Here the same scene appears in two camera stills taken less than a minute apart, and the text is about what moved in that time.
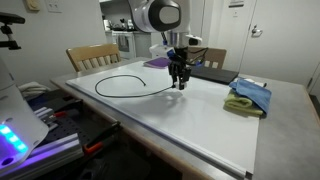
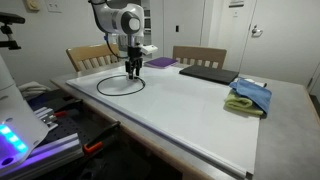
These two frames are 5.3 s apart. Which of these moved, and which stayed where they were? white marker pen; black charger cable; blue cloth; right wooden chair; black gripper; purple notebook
Moved: black charger cable; black gripper
Stayed: purple notebook; white marker pen; blue cloth; right wooden chair
